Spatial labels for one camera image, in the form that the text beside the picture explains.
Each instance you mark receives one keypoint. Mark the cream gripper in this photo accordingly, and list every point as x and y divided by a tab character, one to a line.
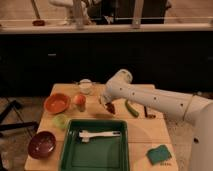
104	100

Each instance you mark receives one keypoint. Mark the black tripod legs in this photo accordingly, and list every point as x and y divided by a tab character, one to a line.
11	120

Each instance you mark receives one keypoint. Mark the teal sponge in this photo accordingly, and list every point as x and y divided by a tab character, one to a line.
158	154

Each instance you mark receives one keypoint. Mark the light green cup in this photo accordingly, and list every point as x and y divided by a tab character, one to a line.
60	121

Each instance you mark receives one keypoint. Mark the orange bowl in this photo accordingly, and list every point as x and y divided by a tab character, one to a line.
57	103

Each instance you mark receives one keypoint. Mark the green plastic tray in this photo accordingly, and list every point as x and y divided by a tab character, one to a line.
99	153

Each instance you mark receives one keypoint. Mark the white spatula tool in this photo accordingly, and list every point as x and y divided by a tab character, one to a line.
86	136

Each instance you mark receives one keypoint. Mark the small red dish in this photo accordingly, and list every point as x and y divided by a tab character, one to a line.
38	23

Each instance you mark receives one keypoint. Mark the dark red bowl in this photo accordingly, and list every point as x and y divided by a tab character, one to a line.
42	145

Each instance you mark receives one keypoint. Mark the dark red grape bunch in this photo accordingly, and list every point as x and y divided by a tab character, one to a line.
110	108

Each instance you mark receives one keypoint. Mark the green cucumber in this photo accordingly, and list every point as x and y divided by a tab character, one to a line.
131	110

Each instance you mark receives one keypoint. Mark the clear glass cup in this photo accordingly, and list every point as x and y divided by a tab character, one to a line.
85	86

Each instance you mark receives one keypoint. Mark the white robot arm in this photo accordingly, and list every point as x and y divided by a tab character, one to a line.
191	108

